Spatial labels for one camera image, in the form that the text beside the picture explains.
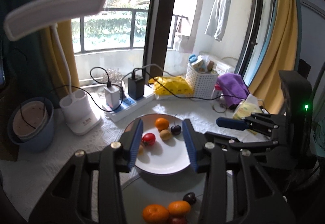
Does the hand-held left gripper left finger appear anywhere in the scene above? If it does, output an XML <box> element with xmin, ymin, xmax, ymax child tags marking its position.
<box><xmin>28</xmin><ymin>119</ymin><xmax>143</xmax><ymax>224</ymax></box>

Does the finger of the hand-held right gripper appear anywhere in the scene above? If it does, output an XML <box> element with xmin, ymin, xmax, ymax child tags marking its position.
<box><xmin>216</xmin><ymin>113</ymin><xmax>280</xmax><ymax>138</ymax></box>
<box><xmin>205</xmin><ymin>132</ymin><xmax>280</xmax><ymax>153</ymax></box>

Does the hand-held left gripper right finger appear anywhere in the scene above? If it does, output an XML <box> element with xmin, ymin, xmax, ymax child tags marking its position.
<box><xmin>182</xmin><ymin>119</ymin><xmax>290</xmax><ymax>224</ymax></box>

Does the red tomato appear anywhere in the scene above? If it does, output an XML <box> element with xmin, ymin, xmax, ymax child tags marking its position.
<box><xmin>166</xmin><ymin>216</ymin><xmax>188</xmax><ymax>224</ymax></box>
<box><xmin>142</xmin><ymin>133</ymin><xmax>156</xmax><ymax>146</ymax></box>

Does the white round plate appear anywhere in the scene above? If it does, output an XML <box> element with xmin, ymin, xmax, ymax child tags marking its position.
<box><xmin>123</xmin><ymin>114</ymin><xmax>197</xmax><ymax>175</ymax></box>

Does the orange mandarin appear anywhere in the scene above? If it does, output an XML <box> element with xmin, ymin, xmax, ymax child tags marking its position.
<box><xmin>168</xmin><ymin>201</ymin><xmax>191</xmax><ymax>216</ymax></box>
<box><xmin>155</xmin><ymin>117</ymin><xmax>169</xmax><ymax>131</ymax></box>
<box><xmin>142</xmin><ymin>204</ymin><xmax>170</xmax><ymax>223</ymax></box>

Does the grey round glass board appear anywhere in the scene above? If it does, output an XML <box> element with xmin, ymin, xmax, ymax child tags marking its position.
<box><xmin>122</xmin><ymin>171</ymin><xmax>211</xmax><ymax>224</ymax></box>

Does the yellow tissue pack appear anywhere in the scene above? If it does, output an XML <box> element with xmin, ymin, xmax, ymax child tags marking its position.
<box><xmin>232</xmin><ymin>94</ymin><xmax>263</xmax><ymax>120</ymax></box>

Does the white power strip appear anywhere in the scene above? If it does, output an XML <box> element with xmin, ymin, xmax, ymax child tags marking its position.
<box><xmin>102</xmin><ymin>92</ymin><xmax>155</xmax><ymax>122</ymax></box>

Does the purple cloth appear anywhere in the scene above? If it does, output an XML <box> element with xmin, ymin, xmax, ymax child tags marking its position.
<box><xmin>217</xmin><ymin>73</ymin><xmax>250</xmax><ymax>109</ymax></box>

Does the white perforated basket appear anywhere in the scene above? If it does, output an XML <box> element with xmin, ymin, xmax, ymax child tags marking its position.
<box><xmin>185</xmin><ymin>62</ymin><xmax>219</xmax><ymax>100</ymax></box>

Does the white charger plug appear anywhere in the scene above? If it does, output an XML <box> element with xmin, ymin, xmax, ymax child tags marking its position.
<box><xmin>104</xmin><ymin>86</ymin><xmax>120</xmax><ymax>110</ymax></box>

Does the dark plum on front plate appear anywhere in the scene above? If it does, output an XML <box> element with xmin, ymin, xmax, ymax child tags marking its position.
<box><xmin>183</xmin><ymin>192</ymin><xmax>197</xmax><ymax>205</ymax></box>

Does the black charger plug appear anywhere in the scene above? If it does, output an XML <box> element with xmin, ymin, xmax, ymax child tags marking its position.
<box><xmin>128</xmin><ymin>75</ymin><xmax>144</xmax><ymax>100</ymax></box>

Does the white appliance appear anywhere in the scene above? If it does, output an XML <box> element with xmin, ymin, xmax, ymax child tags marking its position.
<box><xmin>198</xmin><ymin>52</ymin><xmax>239</xmax><ymax>75</ymax></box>

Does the white desk lamp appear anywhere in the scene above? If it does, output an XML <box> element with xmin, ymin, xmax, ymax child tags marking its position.
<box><xmin>4</xmin><ymin>0</ymin><xmax>107</xmax><ymax>136</ymax></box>

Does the yellow plastic bag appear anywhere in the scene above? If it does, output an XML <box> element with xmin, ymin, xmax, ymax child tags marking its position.
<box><xmin>148</xmin><ymin>75</ymin><xmax>193</xmax><ymax>95</ymax></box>

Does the blue capped container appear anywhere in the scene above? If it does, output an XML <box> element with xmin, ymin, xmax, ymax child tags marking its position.
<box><xmin>190</xmin><ymin>55</ymin><xmax>207</xmax><ymax>72</ymax></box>

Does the white tablecloth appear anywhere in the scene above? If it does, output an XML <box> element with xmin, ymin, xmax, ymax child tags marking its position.
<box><xmin>0</xmin><ymin>97</ymin><xmax>280</xmax><ymax>224</ymax></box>

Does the wide yellow curtain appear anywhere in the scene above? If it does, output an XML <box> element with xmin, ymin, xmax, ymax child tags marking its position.
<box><xmin>250</xmin><ymin>0</ymin><xmax>302</xmax><ymax>113</ymax></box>

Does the blue plastic basin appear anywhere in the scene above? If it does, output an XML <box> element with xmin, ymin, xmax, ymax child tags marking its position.
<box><xmin>7</xmin><ymin>97</ymin><xmax>54</xmax><ymax>152</ymax></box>

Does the pink bowl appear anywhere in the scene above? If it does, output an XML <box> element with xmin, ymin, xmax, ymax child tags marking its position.
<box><xmin>13</xmin><ymin>102</ymin><xmax>47</xmax><ymax>141</ymax></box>

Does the hanging grey garment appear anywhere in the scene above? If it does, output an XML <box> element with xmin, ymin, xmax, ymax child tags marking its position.
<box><xmin>204</xmin><ymin>0</ymin><xmax>233</xmax><ymax>42</ymax></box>

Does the black balcony railing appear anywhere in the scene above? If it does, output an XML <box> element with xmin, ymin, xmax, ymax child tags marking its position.
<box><xmin>71</xmin><ymin>8</ymin><xmax>150</xmax><ymax>52</ymax></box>

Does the narrow yellow curtain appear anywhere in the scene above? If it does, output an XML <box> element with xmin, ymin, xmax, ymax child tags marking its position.
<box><xmin>42</xmin><ymin>0</ymin><xmax>79</xmax><ymax>87</ymax></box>

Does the thin hair tie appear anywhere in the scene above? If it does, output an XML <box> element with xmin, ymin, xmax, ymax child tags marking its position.
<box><xmin>214</xmin><ymin>103</ymin><xmax>229</xmax><ymax>113</ymax></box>

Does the long black charger cable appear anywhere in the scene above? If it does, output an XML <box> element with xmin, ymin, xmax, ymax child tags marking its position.
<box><xmin>132</xmin><ymin>64</ymin><xmax>226</xmax><ymax>100</ymax></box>

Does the short black charger cable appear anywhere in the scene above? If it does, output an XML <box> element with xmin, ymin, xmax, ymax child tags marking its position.
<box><xmin>90</xmin><ymin>67</ymin><xmax>112</xmax><ymax>87</ymax></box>

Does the black lamp cable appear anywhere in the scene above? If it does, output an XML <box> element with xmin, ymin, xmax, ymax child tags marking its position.
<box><xmin>49</xmin><ymin>86</ymin><xmax>108</xmax><ymax>113</ymax></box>

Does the dark window post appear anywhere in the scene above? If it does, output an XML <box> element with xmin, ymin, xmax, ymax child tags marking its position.
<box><xmin>143</xmin><ymin>0</ymin><xmax>183</xmax><ymax>72</ymax></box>

